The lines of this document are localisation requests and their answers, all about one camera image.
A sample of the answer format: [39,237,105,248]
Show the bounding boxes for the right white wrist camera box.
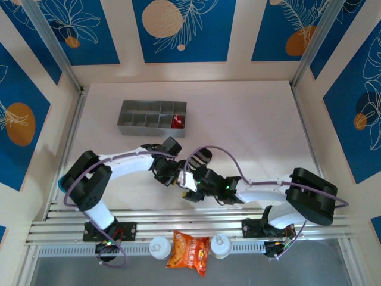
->
[177,170,198,192]

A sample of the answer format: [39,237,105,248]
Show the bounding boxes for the white can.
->
[148,235,173,262]
[210,234,232,259]

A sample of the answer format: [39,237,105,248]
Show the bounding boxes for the grey compartment organizer tray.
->
[116,99,188,139]

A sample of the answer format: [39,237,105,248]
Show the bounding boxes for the black white striped sock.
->
[186,148,214,173]

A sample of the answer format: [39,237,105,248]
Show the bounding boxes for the black controller module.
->
[95,238,120,254]
[264,240,288,259]

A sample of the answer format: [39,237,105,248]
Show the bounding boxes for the aluminium side rail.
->
[44,86,88,220]
[291,88,334,214]

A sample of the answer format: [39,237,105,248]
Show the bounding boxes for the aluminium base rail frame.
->
[25,208,357,248]

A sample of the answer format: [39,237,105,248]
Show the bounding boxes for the aluminium corner post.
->
[22,0,83,92]
[291,0,343,90]

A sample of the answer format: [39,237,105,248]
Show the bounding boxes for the slotted grey cable duct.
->
[38,244,268,257]

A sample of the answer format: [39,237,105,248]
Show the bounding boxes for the orange snack bag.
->
[165,229,211,277]

